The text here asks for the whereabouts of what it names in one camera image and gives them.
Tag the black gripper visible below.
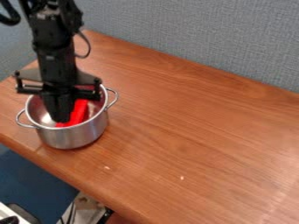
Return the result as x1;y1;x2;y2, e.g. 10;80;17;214
14;46;102;123

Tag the red rectangular block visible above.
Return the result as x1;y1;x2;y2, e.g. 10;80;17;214
55;99;89;128

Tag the stainless steel pot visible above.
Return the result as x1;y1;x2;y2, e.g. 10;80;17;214
15;84;119;150

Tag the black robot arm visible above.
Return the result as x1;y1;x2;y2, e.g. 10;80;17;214
0;0;102;123

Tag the white object at corner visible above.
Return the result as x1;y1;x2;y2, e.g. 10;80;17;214
0;202;25;224

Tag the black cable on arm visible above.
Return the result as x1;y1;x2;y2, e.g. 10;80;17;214
74;29;93;60

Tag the metal table leg frame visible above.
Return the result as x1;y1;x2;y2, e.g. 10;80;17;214
57;192;114;224

